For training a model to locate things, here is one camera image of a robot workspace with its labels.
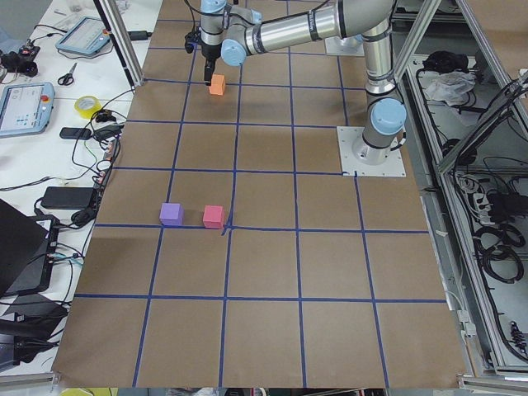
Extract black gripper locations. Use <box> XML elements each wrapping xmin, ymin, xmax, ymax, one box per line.
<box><xmin>201</xmin><ymin>41</ymin><xmax>219</xmax><ymax>86</ymax></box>

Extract orange foam block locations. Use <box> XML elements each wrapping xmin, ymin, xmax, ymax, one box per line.
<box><xmin>209</xmin><ymin>73</ymin><xmax>226</xmax><ymax>96</ymax></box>

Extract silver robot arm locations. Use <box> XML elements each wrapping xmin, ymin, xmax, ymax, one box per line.
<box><xmin>198</xmin><ymin>1</ymin><xmax>407</xmax><ymax>165</ymax></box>

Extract far blue teach pendant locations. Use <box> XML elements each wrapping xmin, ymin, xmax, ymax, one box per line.
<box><xmin>55</xmin><ymin>16</ymin><xmax>110</xmax><ymax>57</ymax></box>

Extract blue teach pendant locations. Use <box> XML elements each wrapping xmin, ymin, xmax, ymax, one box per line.
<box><xmin>1</xmin><ymin>82</ymin><xmax>55</xmax><ymax>138</ymax></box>
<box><xmin>55</xmin><ymin>16</ymin><xmax>110</xmax><ymax>57</ymax></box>

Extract yellow tape roll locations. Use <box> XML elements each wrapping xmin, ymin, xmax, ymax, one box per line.
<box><xmin>74</xmin><ymin>95</ymin><xmax>102</xmax><ymax>120</ymax></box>

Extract pink foam block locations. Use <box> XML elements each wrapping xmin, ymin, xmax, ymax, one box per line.
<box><xmin>202</xmin><ymin>205</ymin><xmax>225</xmax><ymax>229</ymax></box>

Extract purple foam block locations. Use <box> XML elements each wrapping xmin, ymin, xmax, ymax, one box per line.
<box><xmin>159</xmin><ymin>202</ymin><xmax>184</xmax><ymax>226</ymax></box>

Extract black phone device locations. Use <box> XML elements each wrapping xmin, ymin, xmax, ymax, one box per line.
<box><xmin>59</xmin><ymin>127</ymin><xmax>92</xmax><ymax>140</ymax></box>

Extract near blue teach pendant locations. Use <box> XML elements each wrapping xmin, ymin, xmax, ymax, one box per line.
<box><xmin>1</xmin><ymin>82</ymin><xmax>55</xmax><ymax>138</ymax></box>

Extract black power adapter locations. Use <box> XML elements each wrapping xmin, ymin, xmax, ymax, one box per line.
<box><xmin>41</xmin><ymin>186</ymin><xmax>94</xmax><ymax>210</ymax></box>

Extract white crumpled cloth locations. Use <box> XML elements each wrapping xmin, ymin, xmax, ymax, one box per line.
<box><xmin>425</xmin><ymin>71</ymin><xmax>476</xmax><ymax>106</ymax></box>

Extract black laptop computer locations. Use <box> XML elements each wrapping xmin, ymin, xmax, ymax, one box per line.
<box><xmin>1</xmin><ymin>200</ymin><xmax>59</xmax><ymax>298</ymax></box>

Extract wrist black camera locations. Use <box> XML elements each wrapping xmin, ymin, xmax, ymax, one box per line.
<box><xmin>184</xmin><ymin>30</ymin><xmax>201</xmax><ymax>54</ymax></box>

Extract aluminium frame post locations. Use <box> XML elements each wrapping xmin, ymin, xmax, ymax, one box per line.
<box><xmin>93</xmin><ymin>0</ymin><xmax>144</xmax><ymax>88</ymax></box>

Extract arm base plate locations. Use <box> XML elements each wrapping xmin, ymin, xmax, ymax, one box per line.
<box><xmin>337</xmin><ymin>126</ymin><xmax>406</xmax><ymax>177</ymax></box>
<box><xmin>325</xmin><ymin>35</ymin><xmax>365</xmax><ymax>57</ymax></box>

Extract black handled scissors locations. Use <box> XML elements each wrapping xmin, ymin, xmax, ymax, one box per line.
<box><xmin>57</xmin><ymin>63</ymin><xmax>78</xmax><ymax>87</ymax></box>

